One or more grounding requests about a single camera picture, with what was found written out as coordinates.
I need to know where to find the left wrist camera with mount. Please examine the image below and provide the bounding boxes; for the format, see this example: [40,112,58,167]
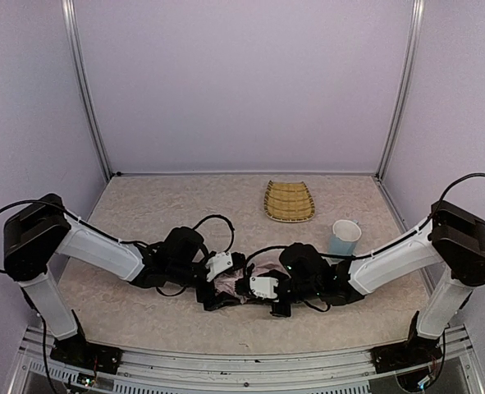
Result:
[205,252,246,282]

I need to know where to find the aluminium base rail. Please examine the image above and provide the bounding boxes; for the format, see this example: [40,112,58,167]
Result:
[5,326,485,393]

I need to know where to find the pink umbrella black lining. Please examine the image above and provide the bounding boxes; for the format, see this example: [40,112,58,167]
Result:
[214,261,290,304]

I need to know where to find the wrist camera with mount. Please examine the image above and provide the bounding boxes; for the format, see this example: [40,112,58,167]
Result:
[205,252,246,282]
[235,277,279,302]

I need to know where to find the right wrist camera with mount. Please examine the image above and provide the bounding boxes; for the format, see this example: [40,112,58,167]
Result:
[235,277,279,302]

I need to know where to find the left metal frame post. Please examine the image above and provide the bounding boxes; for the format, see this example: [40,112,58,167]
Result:
[62,0,113,182]

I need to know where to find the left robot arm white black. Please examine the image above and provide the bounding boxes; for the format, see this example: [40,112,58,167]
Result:
[3,194,244,350]

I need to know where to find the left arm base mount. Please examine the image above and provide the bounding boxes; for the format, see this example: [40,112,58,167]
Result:
[50,342,122,375]

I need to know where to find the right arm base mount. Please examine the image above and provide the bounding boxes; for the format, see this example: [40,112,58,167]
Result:
[370,342,442,373]

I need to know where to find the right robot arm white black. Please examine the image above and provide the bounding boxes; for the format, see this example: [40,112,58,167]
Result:
[271,201,485,346]

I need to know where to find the metal frame post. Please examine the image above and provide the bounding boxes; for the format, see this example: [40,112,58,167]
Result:
[62,0,113,182]
[376,0,425,183]

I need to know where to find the right metal frame post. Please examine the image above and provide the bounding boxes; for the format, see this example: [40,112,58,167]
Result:
[376,0,425,183]

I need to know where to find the light blue mug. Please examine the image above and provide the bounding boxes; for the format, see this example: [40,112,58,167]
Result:
[328,219,362,263]

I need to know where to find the woven bamboo tray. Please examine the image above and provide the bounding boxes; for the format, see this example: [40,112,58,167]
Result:
[263,181,315,223]

